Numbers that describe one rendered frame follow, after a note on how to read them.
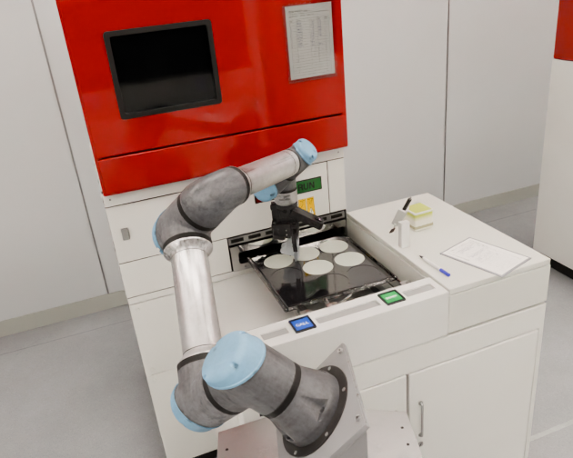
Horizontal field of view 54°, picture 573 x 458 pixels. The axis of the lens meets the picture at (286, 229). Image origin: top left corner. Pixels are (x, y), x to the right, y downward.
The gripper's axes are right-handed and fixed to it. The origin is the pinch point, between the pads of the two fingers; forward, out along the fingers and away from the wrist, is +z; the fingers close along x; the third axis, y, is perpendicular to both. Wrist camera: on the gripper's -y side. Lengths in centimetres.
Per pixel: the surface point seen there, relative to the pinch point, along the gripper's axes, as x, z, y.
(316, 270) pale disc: 7.0, 1.3, -6.3
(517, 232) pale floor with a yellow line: -198, 91, -128
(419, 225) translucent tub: -5.3, -7.2, -40.3
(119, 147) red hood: 14, -45, 47
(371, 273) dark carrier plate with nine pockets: 10.3, 1.4, -23.9
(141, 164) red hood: 11, -39, 43
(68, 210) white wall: -111, 24, 141
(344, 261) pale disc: 1.6, 1.3, -15.3
